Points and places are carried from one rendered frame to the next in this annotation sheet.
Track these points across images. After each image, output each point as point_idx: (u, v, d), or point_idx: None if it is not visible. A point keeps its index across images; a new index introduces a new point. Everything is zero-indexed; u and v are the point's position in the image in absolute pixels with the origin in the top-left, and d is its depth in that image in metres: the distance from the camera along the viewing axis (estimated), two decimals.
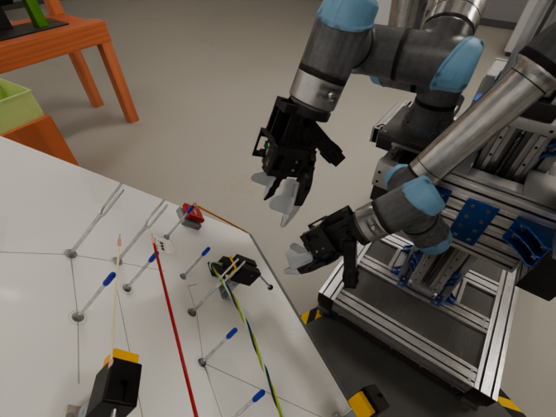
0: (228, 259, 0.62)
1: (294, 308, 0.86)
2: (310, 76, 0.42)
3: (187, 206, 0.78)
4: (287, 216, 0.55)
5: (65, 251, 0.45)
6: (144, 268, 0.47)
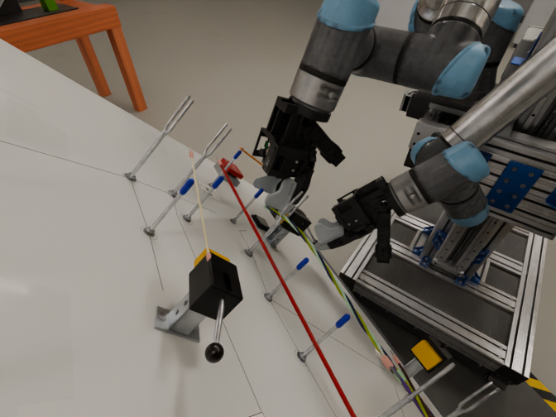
0: None
1: (334, 270, 0.83)
2: (311, 76, 0.42)
3: (226, 160, 0.75)
4: (282, 210, 0.57)
5: (125, 174, 0.42)
6: (207, 195, 0.44)
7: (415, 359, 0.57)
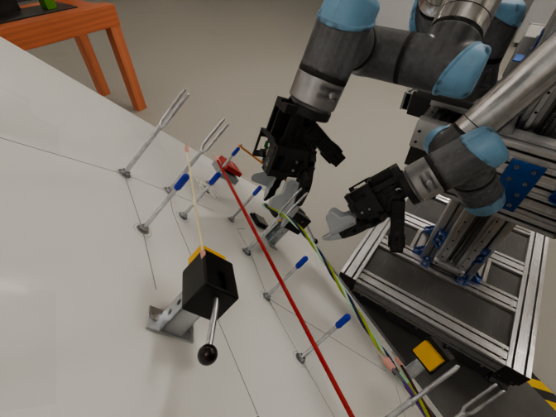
0: None
1: (334, 270, 0.81)
2: (310, 76, 0.42)
3: (224, 158, 0.74)
4: None
5: (119, 170, 0.41)
6: (203, 192, 0.43)
7: (417, 360, 0.56)
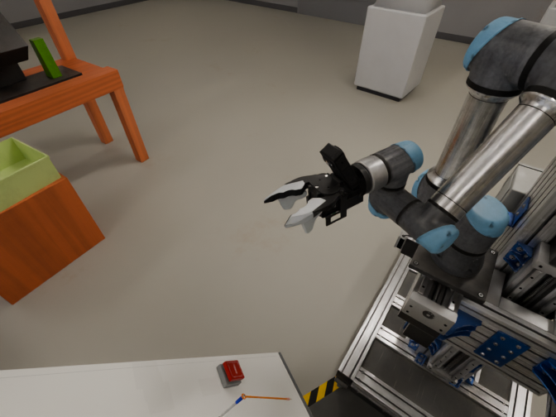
0: None
1: None
2: None
3: (227, 366, 0.79)
4: (273, 197, 0.61)
5: None
6: None
7: None
